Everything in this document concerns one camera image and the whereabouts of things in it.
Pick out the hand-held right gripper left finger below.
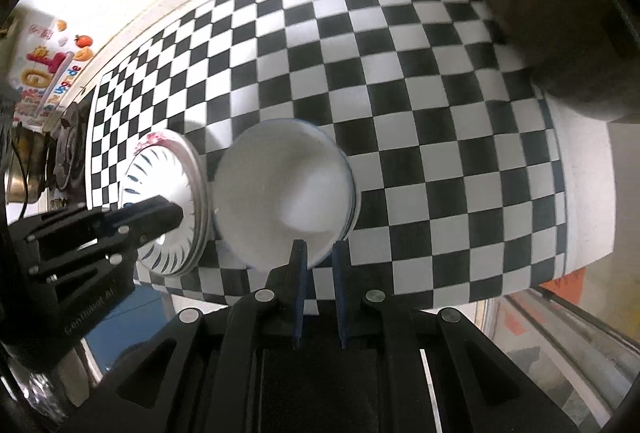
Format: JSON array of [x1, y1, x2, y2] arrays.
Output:
[[65, 239, 308, 433]]

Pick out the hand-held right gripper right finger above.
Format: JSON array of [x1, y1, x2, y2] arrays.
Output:
[[332, 240, 581, 433]]

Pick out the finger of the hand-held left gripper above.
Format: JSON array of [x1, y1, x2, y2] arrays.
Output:
[[30, 225, 176, 285], [10, 194, 184, 247]]

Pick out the white plate with pink roses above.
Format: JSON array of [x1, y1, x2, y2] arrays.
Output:
[[132, 130, 208, 276]]

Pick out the plain white bowl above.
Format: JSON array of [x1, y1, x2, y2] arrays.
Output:
[[213, 120, 352, 270]]

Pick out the blue cabinet front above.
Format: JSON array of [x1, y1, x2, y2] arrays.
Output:
[[82, 285, 173, 366]]

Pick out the dark round metal part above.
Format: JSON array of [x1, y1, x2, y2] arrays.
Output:
[[52, 100, 98, 191]]

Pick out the brass pot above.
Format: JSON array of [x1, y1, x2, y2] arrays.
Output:
[[5, 120, 53, 204]]

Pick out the black and white checkered tablecloth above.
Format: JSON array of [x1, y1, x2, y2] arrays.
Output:
[[85, 0, 568, 316]]

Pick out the person's grey clothing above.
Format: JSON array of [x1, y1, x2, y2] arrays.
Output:
[[462, 0, 640, 124]]

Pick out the colourful wall stickers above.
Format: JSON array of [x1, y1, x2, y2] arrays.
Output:
[[12, 10, 96, 126]]

